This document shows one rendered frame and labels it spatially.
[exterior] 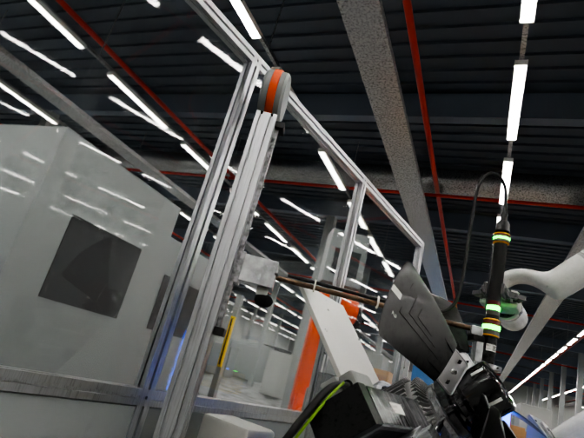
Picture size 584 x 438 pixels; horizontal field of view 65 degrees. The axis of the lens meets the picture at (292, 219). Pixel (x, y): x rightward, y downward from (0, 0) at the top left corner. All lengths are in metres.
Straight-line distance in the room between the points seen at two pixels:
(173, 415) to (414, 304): 0.61
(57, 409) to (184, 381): 0.27
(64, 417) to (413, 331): 0.78
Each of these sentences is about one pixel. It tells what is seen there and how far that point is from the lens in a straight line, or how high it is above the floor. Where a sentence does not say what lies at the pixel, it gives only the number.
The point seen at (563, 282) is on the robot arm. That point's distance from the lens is 1.56.
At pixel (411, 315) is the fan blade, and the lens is 1.04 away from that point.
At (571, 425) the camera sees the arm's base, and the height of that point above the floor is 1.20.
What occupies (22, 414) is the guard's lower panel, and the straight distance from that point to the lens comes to 1.15.
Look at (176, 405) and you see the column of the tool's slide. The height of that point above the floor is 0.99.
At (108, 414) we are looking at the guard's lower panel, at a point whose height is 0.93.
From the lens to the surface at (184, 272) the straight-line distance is 1.30.
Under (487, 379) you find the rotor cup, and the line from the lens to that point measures 1.16.
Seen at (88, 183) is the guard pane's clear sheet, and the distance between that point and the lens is 1.15.
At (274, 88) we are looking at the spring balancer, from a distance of 1.36.
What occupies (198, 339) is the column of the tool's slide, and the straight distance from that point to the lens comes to 1.18.
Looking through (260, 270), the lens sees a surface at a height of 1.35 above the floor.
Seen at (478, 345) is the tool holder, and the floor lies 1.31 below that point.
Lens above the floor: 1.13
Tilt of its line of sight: 18 degrees up
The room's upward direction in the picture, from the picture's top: 15 degrees clockwise
